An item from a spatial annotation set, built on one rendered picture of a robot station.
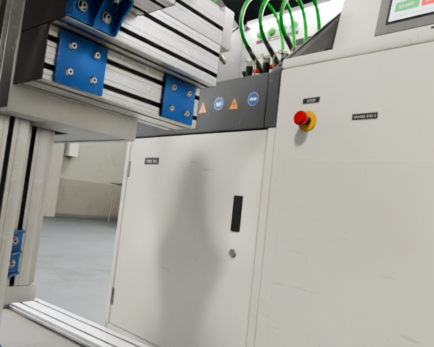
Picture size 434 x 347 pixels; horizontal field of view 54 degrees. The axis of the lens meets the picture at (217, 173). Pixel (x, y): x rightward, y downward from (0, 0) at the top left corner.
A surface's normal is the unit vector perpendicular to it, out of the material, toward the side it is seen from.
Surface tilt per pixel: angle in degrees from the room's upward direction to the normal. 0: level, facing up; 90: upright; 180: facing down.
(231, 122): 90
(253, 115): 90
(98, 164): 90
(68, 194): 90
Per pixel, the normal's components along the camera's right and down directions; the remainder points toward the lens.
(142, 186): -0.69, -0.14
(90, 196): 0.77, 0.03
